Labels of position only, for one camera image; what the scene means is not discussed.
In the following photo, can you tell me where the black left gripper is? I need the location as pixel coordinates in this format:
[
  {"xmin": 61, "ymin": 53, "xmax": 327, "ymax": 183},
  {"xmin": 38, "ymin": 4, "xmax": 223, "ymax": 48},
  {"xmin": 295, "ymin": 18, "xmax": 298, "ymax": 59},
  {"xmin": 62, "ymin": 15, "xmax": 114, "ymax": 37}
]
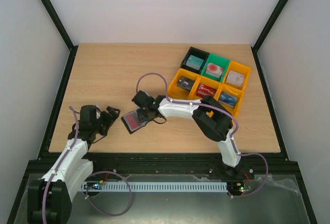
[{"xmin": 93, "ymin": 106, "xmax": 120, "ymax": 136}]

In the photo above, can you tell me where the black leather card holder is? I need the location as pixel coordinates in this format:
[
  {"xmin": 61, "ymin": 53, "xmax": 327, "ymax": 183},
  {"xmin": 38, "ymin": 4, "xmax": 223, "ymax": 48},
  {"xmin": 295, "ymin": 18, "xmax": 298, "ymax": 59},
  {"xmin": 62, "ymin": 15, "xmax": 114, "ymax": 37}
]
[{"xmin": 121, "ymin": 108, "xmax": 158, "ymax": 134}]

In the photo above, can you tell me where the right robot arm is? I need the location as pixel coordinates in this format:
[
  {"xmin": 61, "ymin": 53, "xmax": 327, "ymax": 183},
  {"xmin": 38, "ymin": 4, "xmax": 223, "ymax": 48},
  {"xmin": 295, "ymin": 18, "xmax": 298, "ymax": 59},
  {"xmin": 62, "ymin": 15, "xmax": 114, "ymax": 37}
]
[{"xmin": 132, "ymin": 90, "xmax": 243, "ymax": 179}]

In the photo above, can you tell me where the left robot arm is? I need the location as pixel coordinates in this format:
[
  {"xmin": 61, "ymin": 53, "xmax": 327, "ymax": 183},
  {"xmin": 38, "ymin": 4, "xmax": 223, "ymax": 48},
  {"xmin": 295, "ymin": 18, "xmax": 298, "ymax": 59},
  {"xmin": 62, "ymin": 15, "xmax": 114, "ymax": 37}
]
[{"xmin": 27, "ymin": 105, "xmax": 120, "ymax": 223}]

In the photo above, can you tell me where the red card in holder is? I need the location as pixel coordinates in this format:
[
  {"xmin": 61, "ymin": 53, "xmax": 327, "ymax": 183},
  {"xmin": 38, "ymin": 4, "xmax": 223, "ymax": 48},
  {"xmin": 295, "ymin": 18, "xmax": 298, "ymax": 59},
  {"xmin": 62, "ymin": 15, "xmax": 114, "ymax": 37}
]
[{"xmin": 123, "ymin": 112, "xmax": 142, "ymax": 132}]

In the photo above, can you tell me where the black VIP card stack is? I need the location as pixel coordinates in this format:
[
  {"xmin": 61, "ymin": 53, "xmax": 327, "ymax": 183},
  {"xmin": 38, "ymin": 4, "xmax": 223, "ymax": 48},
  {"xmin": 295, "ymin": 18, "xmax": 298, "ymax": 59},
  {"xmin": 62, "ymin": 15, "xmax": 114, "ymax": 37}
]
[{"xmin": 177, "ymin": 76, "xmax": 195, "ymax": 91}]

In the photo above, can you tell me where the red VIP card stack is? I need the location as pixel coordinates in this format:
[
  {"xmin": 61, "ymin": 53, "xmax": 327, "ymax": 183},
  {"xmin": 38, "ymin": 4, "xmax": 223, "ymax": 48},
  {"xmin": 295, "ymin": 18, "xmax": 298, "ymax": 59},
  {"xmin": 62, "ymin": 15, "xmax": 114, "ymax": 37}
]
[{"xmin": 196, "ymin": 84, "xmax": 217, "ymax": 98}]

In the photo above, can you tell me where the teal card stack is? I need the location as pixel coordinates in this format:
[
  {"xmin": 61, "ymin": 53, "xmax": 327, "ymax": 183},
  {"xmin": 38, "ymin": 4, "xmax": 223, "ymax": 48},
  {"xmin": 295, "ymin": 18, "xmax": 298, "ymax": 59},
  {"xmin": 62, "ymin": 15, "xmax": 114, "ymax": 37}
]
[{"xmin": 186, "ymin": 55, "xmax": 204, "ymax": 70}]

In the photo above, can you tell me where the white red circle card stack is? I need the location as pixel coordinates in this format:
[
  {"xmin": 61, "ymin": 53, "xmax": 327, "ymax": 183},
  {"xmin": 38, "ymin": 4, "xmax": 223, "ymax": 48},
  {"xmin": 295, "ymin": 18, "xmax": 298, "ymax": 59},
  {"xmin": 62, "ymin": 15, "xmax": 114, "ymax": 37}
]
[{"xmin": 205, "ymin": 62, "xmax": 224, "ymax": 78}]

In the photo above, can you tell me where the blue card stack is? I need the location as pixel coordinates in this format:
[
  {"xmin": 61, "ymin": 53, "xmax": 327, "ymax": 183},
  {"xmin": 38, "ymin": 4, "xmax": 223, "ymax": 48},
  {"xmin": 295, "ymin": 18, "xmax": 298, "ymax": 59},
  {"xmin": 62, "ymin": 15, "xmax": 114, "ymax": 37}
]
[{"xmin": 218, "ymin": 92, "xmax": 238, "ymax": 108}]

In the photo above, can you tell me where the white pink card stack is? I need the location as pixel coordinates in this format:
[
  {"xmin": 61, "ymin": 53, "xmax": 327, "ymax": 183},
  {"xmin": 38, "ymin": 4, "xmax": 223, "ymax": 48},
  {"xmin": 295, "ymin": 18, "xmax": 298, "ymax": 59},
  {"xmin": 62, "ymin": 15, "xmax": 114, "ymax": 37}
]
[{"xmin": 226, "ymin": 70, "xmax": 245, "ymax": 87}]

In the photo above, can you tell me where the yellow bin front left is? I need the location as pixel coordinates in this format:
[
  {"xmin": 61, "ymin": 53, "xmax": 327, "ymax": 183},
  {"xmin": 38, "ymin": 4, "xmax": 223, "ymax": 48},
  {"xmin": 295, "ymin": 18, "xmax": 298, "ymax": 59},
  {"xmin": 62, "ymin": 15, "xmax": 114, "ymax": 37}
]
[{"xmin": 168, "ymin": 68, "xmax": 199, "ymax": 100}]

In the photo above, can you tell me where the yellow bin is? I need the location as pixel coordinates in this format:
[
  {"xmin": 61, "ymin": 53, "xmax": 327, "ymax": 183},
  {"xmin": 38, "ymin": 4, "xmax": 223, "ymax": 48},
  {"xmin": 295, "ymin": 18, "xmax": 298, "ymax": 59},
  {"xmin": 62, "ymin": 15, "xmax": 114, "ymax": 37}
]
[
  {"xmin": 168, "ymin": 68, "xmax": 199, "ymax": 100},
  {"xmin": 213, "ymin": 84, "xmax": 244, "ymax": 117},
  {"xmin": 188, "ymin": 76, "xmax": 222, "ymax": 100},
  {"xmin": 223, "ymin": 60, "xmax": 252, "ymax": 91}
]

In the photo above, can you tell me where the black bin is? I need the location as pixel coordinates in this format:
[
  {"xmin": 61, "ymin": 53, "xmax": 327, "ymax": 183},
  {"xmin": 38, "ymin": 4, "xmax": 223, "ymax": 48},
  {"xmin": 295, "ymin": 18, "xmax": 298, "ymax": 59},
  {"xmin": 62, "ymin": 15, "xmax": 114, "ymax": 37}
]
[{"xmin": 180, "ymin": 46, "xmax": 210, "ymax": 74}]

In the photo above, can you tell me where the yellow bin front middle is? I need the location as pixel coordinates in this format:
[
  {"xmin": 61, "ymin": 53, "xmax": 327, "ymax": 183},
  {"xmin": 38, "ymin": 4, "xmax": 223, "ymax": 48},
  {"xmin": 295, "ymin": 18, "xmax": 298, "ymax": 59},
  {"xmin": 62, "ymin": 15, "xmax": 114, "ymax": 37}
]
[{"xmin": 188, "ymin": 76, "xmax": 222, "ymax": 100}]

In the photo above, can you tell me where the green bin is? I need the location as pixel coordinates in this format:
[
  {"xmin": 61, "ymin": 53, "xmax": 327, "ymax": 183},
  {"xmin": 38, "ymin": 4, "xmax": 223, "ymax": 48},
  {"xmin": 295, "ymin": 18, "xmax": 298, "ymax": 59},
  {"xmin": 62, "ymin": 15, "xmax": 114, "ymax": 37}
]
[{"xmin": 201, "ymin": 54, "xmax": 230, "ymax": 82}]

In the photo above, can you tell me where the yellow bin front right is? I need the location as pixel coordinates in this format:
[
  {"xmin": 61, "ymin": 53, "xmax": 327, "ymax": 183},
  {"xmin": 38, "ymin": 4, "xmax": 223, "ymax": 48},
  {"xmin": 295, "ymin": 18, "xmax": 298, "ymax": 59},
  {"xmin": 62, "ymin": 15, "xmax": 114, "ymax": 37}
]
[{"xmin": 213, "ymin": 84, "xmax": 244, "ymax": 117}]

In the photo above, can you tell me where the yellow bin back right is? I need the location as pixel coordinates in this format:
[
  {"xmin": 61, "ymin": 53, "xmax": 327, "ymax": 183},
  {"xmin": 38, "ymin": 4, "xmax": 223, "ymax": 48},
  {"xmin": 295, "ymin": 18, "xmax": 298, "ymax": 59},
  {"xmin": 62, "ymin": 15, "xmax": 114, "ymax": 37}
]
[{"xmin": 223, "ymin": 60, "xmax": 252, "ymax": 91}]

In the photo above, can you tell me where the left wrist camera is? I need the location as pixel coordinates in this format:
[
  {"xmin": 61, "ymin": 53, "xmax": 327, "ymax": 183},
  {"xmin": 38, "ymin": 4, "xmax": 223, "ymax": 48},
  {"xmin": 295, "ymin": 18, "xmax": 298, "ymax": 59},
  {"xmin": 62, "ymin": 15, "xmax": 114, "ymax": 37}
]
[{"xmin": 95, "ymin": 105, "xmax": 101, "ymax": 119}]

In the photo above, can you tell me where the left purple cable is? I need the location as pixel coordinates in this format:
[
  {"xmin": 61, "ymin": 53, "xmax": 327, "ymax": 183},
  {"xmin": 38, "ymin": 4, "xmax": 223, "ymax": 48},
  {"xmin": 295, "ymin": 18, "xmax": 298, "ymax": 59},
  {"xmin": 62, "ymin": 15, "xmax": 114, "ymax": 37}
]
[{"xmin": 41, "ymin": 106, "xmax": 80, "ymax": 224}]

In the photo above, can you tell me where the slotted cable duct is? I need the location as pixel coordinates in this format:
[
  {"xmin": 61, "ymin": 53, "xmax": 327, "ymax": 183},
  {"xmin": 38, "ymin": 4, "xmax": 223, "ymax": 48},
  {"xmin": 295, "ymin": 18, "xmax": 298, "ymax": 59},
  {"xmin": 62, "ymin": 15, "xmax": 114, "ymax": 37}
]
[{"xmin": 81, "ymin": 182, "xmax": 227, "ymax": 193}]

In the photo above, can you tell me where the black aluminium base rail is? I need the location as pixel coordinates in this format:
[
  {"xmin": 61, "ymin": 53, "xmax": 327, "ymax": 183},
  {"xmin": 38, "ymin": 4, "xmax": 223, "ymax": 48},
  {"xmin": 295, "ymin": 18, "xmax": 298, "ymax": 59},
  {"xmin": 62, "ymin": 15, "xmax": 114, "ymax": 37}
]
[{"xmin": 28, "ymin": 152, "xmax": 300, "ymax": 181}]

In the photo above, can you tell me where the left frame post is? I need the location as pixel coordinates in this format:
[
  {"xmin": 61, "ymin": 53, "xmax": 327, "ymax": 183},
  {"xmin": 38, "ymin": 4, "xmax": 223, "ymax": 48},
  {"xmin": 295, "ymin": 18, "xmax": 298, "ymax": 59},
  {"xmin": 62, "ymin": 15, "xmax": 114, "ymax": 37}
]
[{"xmin": 27, "ymin": 0, "xmax": 78, "ymax": 52}]

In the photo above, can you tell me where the frame post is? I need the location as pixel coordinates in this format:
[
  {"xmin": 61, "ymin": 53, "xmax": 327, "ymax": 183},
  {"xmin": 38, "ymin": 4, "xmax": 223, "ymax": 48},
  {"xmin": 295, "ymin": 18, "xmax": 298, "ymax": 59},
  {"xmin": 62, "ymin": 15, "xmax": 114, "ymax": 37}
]
[
  {"xmin": 252, "ymin": 0, "xmax": 289, "ymax": 54},
  {"xmin": 27, "ymin": 0, "xmax": 78, "ymax": 52}
]

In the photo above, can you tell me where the right frame post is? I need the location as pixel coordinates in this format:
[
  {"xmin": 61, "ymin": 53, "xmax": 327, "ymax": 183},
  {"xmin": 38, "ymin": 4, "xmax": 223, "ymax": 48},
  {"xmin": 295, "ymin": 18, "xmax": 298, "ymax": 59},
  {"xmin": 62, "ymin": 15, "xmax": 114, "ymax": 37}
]
[{"xmin": 252, "ymin": 0, "xmax": 289, "ymax": 54}]

